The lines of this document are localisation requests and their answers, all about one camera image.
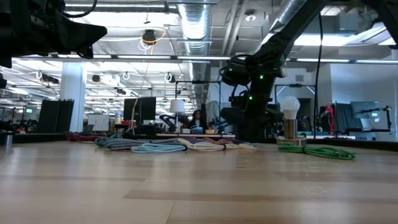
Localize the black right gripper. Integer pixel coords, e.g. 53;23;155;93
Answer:
221;107;276;141

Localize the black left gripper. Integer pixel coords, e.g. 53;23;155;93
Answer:
12;0;108;60

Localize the orange braided cable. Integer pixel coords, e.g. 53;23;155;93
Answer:
203;138;233;146

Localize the white braided cable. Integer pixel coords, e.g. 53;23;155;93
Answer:
178;138;257;152

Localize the green braided cable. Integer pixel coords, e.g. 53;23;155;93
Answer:
277;142;356;161

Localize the light blue braided cable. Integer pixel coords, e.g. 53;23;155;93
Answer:
130;142;188;154

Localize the dark red braided cable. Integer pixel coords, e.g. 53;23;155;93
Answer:
65;133;108;142

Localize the black-white patterned cable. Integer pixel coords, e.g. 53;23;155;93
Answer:
95;134;124;147

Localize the grey monitor on arm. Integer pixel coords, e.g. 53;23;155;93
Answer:
345;101;392;134

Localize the wooden background table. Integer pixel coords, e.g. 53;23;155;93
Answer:
155;133;236;139

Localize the grey translucent cover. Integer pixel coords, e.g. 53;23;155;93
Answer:
205;100;233;125

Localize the light bulb on wooden base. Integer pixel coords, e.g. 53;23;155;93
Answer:
275;95;308;146

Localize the person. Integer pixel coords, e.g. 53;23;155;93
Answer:
187;109;210;131

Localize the white pillar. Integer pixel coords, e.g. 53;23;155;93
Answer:
59;61;88;134

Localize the long ceiling light strip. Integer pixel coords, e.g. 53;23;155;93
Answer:
9;53;398;65

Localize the white shade table lamp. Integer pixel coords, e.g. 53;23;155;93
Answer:
169;99;185;135

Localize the black folding partition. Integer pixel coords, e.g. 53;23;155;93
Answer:
37;98;75;134

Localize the white cabinet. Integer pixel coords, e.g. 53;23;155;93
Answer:
87;114;111;133

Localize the dark grey curtain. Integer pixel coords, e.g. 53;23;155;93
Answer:
335;102;355;134

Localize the black computer monitor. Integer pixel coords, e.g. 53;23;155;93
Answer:
123;96;157;126

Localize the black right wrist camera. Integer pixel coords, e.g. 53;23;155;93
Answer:
228;93;249;110

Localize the black gantry frame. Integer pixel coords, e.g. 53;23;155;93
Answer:
175;80;222;134
274;83;318;138

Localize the black ceiling cable reel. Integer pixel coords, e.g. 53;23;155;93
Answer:
140;28;168;47

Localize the silver ventilation duct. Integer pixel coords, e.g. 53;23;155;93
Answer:
176;0;215;108
267;0;312;32

